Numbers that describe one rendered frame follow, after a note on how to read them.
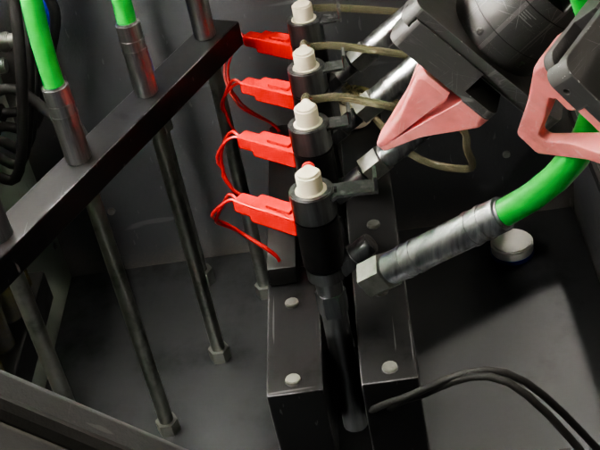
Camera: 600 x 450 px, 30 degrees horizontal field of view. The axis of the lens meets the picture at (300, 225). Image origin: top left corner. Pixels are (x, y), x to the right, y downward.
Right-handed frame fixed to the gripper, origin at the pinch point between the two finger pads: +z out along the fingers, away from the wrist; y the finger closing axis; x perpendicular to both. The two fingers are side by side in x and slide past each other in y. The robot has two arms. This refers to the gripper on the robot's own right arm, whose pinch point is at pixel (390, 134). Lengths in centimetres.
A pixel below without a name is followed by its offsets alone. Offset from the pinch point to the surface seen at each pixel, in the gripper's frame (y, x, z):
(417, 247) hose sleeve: -2.4, 10.6, -2.3
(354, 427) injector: -13.5, 1.8, 20.2
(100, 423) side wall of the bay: 8.9, 33.0, -5.5
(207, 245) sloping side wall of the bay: -2.6, -25.6, 39.4
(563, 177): -3.8, 11.8, -11.4
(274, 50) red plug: 5.5, -22.7, 15.0
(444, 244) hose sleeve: -3.0, 11.1, -3.9
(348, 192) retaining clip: -0.6, 0.8, 4.7
